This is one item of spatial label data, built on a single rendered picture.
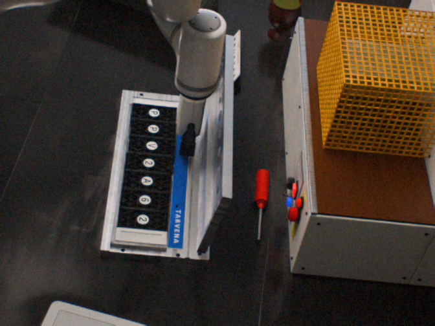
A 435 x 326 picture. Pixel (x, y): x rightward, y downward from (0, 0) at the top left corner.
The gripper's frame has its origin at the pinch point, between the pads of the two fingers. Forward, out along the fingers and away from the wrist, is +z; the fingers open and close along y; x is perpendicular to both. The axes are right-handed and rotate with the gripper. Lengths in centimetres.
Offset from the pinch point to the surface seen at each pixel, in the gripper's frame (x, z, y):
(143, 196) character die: -8.1, 0.9, 16.4
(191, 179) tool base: 1.4, 1.9, 9.7
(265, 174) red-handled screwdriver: 16.9, 1.5, 6.7
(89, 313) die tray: -15.4, 3.2, 42.3
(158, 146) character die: -6.1, 1.0, 2.3
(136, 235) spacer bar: -8.7, 1.1, 25.8
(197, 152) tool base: 2.4, 2.2, 1.9
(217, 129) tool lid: 5.4, -8.7, 4.8
